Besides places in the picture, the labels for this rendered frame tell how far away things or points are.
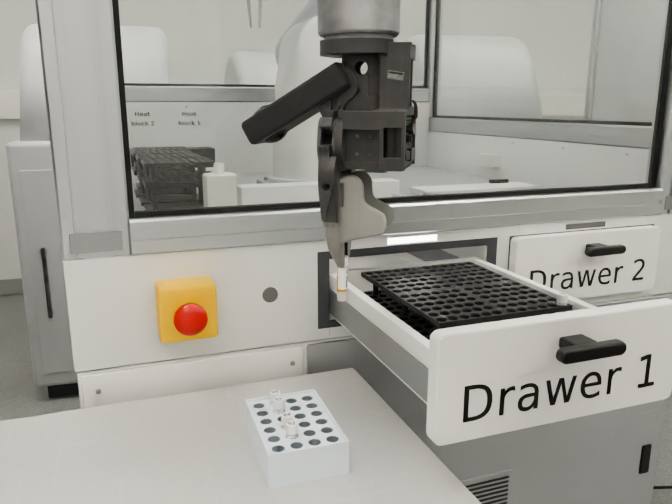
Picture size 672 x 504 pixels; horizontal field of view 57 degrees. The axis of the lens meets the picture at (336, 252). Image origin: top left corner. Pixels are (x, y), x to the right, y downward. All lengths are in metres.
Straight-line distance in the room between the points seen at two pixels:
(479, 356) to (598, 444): 0.71
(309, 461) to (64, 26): 0.54
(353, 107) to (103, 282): 0.40
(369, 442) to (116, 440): 0.29
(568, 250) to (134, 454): 0.70
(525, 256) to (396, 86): 0.50
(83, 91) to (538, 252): 0.68
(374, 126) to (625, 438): 0.91
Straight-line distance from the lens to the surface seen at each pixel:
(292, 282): 0.86
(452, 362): 0.58
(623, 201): 1.13
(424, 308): 0.72
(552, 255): 1.03
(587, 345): 0.62
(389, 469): 0.68
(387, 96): 0.57
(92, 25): 0.80
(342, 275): 0.62
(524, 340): 0.62
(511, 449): 1.15
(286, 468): 0.65
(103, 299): 0.83
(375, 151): 0.57
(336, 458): 0.66
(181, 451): 0.73
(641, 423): 1.33
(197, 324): 0.77
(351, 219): 0.58
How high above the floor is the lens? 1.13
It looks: 13 degrees down
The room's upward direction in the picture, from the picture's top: straight up
